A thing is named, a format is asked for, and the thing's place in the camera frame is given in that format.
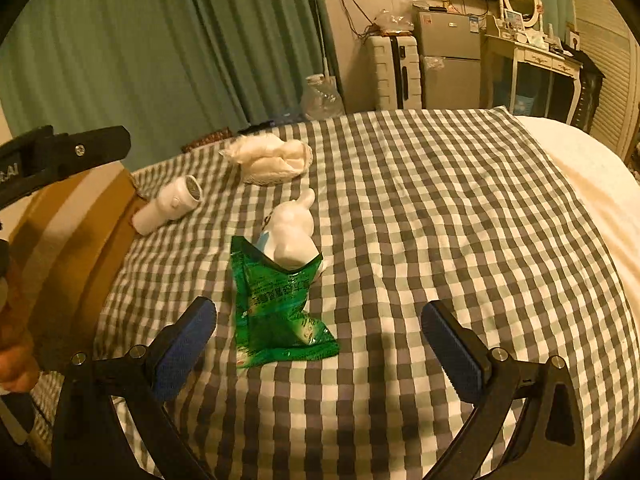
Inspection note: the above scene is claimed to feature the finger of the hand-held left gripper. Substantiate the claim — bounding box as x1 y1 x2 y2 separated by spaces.
52 127 132 179

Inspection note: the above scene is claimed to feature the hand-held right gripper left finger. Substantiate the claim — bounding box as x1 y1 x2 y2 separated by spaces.
50 296 218 480

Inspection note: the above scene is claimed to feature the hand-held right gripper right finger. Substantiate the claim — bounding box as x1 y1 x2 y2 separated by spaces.
420 300 586 480

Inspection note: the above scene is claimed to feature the green snack packet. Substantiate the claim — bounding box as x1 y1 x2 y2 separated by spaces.
229 236 340 370

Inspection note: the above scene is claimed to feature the person's left hand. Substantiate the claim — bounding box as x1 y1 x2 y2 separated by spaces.
0 255 42 395

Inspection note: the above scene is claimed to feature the white cylindrical device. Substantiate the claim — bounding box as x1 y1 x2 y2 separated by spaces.
131 175 203 237

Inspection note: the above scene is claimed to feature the floral patterned bag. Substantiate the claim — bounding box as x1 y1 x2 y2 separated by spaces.
180 129 236 153

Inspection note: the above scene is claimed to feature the wide green curtain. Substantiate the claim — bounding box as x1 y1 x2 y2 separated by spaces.
0 0 341 161

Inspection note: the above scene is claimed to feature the checked blanket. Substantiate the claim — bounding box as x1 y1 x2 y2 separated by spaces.
30 106 633 480

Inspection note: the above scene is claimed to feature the white rabbit toy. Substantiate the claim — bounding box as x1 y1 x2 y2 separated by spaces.
257 188 326 273

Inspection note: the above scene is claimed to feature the white plastic bag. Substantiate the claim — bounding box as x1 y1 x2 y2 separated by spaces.
218 134 314 186

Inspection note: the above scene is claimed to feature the white bed sheet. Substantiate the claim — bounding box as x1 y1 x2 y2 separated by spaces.
515 115 640 361

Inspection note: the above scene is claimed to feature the large clear water jug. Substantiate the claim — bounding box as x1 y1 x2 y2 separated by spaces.
302 74 346 121

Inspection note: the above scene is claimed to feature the thin white pole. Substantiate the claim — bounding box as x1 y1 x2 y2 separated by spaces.
320 25 335 81

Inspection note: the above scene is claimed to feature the blue waste bin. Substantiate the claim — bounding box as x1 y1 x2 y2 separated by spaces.
515 92 543 117

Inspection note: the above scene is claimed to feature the white suitcase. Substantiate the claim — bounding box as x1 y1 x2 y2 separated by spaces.
365 34 423 111

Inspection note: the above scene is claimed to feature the grey mini fridge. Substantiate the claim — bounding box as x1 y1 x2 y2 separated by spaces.
412 2 483 109

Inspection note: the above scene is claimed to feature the black cloth on vanity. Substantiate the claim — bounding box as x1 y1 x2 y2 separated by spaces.
570 52 607 133

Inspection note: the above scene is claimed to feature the white vanity table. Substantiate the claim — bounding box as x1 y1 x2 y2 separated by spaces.
480 15 586 126

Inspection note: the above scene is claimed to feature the clear bag on suitcase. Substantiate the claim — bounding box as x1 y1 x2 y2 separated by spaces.
372 8 416 36

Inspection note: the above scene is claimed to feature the white louvered wardrobe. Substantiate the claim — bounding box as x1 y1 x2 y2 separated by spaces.
565 0 640 161

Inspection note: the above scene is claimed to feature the wall cable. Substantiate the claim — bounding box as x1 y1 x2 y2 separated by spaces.
336 0 378 41

